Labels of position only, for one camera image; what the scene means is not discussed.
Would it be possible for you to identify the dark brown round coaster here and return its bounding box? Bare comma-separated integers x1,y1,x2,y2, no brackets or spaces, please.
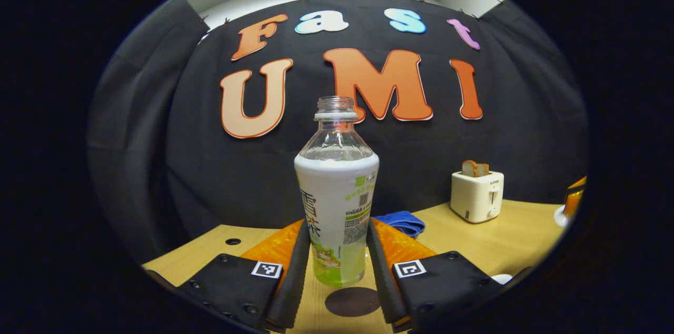
324,287,381,318

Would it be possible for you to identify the white toaster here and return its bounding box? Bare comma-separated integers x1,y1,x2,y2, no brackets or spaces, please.
450,171,505,224

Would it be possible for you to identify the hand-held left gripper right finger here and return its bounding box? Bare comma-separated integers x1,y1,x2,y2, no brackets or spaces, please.
366,218,507,333

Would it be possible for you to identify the clear water bottle green label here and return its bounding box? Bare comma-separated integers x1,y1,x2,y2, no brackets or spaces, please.
294,96,380,288

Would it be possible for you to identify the blue towel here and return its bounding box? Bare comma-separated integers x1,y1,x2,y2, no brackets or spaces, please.
375,211,426,238

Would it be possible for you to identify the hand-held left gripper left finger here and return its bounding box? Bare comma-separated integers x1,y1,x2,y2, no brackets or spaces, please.
175,218,312,333

